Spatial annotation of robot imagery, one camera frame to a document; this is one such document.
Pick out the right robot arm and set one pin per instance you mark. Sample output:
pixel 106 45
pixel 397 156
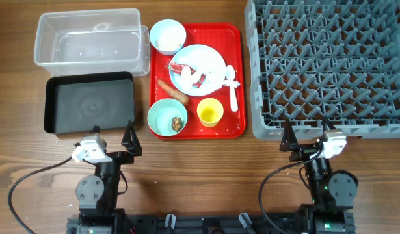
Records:
pixel 332 192

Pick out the black plastic bin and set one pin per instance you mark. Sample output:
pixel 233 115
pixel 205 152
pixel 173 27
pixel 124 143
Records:
pixel 76 103

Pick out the orange carrot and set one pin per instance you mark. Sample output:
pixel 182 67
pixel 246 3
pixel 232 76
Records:
pixel 173 93

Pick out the white tissue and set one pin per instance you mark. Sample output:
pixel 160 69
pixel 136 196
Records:
pixel 217 81

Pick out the yellow plastic cup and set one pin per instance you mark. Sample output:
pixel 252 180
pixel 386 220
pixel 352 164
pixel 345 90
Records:
pixel 210 112

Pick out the red snack wrapper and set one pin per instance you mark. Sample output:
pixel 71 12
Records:
pixel 176 67

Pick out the white plastic spoon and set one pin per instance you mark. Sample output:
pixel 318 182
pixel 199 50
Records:
pixel 233 94

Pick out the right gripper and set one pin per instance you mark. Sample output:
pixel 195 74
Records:
pixel 289 143

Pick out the light blue rice bowl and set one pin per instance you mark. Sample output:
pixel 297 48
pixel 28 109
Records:
pixel 168 36

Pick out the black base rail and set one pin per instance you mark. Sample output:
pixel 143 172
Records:
pixel 242 223

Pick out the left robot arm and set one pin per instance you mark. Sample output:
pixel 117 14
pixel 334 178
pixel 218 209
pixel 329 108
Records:
pixel 98 193

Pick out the brown food scrap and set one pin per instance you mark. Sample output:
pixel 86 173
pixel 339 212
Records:
pixel 177 124

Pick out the mint green bowl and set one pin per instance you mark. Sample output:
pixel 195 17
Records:
pixel 160 116

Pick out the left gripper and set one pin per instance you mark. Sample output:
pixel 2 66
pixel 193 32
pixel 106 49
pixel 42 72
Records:
pixel 132 148

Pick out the grey dishwasher rack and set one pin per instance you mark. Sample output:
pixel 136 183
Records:
pixel 311 60

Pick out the clear plastic bin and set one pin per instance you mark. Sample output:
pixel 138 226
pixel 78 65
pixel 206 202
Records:
pixel 92 41

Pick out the light blue plate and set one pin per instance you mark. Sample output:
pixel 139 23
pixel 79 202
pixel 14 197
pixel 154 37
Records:
pixel 202 58

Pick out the red serving tray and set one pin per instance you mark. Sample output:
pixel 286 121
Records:
pixel 225 39

